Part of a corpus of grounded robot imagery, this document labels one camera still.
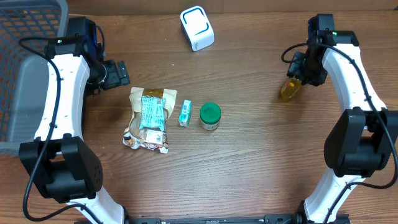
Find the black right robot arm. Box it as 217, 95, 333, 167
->
280, 14, 397, 223

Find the teal snack packet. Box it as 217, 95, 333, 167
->
139, 96, 165, 131

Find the green white Kleenex tissue pack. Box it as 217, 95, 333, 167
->
178, 100, 192, 127

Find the brown snack packet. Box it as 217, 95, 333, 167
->
124, 87, 177, 136

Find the brown cardboard back panel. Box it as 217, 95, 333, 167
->
67, 0, 397, 16

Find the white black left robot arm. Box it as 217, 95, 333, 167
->
19, 17, 130, 223

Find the green lid white jar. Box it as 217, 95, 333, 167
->
200, 103, 221, 131

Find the yellow oil bottle silver cap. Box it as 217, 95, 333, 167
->
280, 78, 302, 101

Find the white barcode scanner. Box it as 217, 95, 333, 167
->
180, 6, 215, 52

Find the white labelled snack packet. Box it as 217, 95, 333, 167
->
123, 129, 169, 154

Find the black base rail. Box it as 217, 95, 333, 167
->
125, 213, 313, 224

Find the grey plastic mesh basket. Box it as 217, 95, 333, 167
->
1, 0, 68, 156

